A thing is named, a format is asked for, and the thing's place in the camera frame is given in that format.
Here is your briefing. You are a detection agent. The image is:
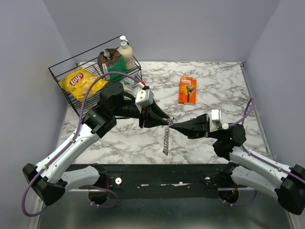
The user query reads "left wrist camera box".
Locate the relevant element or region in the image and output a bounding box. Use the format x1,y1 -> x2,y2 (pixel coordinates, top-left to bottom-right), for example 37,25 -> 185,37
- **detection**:
135,89 -> 154,108

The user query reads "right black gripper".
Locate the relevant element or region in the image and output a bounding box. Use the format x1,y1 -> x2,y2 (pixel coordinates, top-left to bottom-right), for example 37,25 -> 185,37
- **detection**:
170,113 -> 222,140

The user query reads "orange Gillette razor box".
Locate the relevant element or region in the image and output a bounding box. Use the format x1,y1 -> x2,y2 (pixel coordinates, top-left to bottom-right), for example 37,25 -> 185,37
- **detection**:
178,76 -> 197,105

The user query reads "brown and green bag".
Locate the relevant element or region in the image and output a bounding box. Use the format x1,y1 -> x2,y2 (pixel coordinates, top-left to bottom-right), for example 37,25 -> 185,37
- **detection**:
97,49 -> 127,73

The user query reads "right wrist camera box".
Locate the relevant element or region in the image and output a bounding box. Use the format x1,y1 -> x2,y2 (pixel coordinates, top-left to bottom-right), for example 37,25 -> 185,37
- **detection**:
210,109 -> 222,132

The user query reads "black wire basket rack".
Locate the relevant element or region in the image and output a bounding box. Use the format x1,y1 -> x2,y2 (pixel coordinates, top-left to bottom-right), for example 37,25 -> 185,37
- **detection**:
48,35 -> 142,116

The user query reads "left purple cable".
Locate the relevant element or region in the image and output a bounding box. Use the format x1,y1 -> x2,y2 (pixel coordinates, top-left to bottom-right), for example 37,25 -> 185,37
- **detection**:
21,71 -> 146,217

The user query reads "aluminium rail frame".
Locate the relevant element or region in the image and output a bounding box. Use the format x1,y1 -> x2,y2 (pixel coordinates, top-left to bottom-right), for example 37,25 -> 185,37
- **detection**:
27,170 -> 293,229

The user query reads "cream pump lotion bottle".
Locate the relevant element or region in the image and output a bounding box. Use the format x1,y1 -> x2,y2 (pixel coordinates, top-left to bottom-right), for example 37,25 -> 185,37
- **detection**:
118,35 -> 134,70

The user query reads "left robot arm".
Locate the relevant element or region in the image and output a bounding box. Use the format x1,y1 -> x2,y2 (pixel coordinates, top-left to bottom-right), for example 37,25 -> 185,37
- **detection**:
22,81 -> 169,206

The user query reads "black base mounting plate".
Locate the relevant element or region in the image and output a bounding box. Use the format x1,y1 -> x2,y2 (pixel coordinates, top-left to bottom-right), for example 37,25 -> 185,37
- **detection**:
67,164 -> 236,200

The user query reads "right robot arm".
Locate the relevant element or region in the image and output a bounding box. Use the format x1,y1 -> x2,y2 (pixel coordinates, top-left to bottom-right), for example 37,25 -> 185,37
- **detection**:
170,114 -> 305,215

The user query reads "yellow Lays chips bag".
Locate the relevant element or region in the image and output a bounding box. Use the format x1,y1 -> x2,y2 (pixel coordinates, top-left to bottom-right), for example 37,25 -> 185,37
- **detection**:
59,67 -> 98,102

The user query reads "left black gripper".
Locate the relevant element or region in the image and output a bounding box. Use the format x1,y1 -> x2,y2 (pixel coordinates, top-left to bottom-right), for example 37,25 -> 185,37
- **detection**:
112,98 -> 169,129

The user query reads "green and white packet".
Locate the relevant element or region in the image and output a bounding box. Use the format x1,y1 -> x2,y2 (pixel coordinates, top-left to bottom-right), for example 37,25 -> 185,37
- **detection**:
120,77 -> 135,92

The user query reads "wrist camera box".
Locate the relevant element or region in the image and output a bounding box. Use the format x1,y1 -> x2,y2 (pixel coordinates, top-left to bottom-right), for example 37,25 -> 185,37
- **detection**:
135,89 -> 154,108
210,109 -> 222,132

